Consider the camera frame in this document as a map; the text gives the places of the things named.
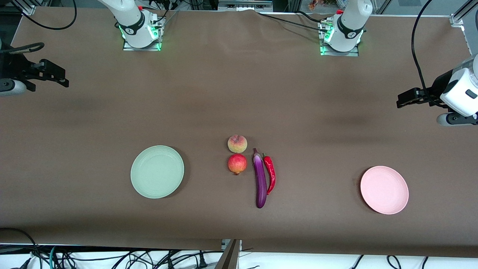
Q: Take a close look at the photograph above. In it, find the yellow pink peach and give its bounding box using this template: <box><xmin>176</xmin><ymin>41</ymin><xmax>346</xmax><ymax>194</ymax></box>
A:
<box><xmin>227</xmin><ymin>134</ymin><xmax>248</xmax><ymax>154</ymax></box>

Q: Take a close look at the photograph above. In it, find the purple eggplant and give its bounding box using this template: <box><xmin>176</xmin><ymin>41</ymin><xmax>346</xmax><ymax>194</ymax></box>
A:
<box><xmin>252</xmin><ymin>148</ymin><xmax>268</xmax><ymax>209</ymax></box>

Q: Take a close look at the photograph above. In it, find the aluminium corner profile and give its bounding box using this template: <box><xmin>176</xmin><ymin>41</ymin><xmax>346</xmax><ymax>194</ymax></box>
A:
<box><xmin>10</xmin><ymin>0</ymin><xmax>37</xmax><ymax>16</ymax></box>
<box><xmin>449</xmin><ymin>0</ymin><xmax>478</xmax><ymax>27</ymax></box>

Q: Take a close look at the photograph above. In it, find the brown table cover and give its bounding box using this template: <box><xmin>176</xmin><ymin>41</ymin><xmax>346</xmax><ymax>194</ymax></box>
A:
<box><xmin>0</xmin><ymin>7</ymin><xmax>478</xmax><ymax>258</ymax></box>

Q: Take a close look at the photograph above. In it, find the red chili pepper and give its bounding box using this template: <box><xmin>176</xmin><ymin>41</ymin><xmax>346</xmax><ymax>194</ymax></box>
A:
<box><xmin>262</xmin><ymin>153</ymin><xmax>276</xmax><ymax>195</ymax></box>

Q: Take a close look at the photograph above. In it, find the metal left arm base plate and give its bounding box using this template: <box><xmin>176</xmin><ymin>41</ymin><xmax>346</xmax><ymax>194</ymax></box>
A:
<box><xmin>319</xmin><ymin>21</ymin><xmax>360</xmax><ymax>57</ymax></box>

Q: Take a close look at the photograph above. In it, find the aluminium frame rail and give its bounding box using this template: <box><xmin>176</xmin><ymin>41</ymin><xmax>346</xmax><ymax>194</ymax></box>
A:
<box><xmin>218</xmin><ymin>0</ymin><xmax>274</xmax><ymax>11</ymax></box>

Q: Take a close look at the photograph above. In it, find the black power plug cable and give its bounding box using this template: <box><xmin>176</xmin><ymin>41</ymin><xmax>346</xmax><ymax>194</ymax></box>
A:
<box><xmin>194</xmin><ymin>251</ymin><xmax>209</xmax><ymax>269</ymax></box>

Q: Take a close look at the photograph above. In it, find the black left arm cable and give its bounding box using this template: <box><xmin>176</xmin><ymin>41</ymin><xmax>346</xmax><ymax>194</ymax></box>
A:
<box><xmin>411</xmin><ymin>0</ymin><xmax>435</xmax><ymax>94</ymax></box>

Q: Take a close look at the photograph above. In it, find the black base power cable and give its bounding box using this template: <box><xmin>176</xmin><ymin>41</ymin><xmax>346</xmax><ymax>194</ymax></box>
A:
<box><xmin>296</xmin><ymin>10</ymin><xmax>331</xmax><ymax>24</ymax></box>
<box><xmin>258</xmin><ymin>12</ymin><xmax>329</xmax><ymax>32</ymax></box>

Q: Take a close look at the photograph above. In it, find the red pomegranate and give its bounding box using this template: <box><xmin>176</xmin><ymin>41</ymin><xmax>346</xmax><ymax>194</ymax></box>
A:
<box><xmin>228</xmin><ymin>154</ymin><xmax>248</xmax><ymax>175</ymax></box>

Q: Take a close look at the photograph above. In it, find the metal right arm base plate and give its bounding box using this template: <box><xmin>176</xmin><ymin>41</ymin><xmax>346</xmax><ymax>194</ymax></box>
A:
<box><xmin>122</xmin><ymin>15</ymin><xmax>162</xmax><ymax>51</ymax></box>

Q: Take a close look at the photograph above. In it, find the pink round plate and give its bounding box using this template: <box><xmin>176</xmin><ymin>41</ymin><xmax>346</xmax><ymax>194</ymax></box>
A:
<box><xmin>360</xmin><ymin>166</ymin><xmax>409</xmax><ymax>215</ymax></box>

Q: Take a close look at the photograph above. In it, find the black right base cable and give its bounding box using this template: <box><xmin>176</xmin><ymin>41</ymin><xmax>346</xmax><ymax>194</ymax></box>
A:
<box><xmin>144</xmin><ymin>0</ymin><xmax>180</xmax><ymax>24</ymax></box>

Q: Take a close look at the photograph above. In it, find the light green round plate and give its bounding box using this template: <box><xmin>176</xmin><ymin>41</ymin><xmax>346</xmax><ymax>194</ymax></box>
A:
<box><xmin>130</xmin><ymin>145</ymin><xmax>185</xmax><ymax>199</ymax></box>

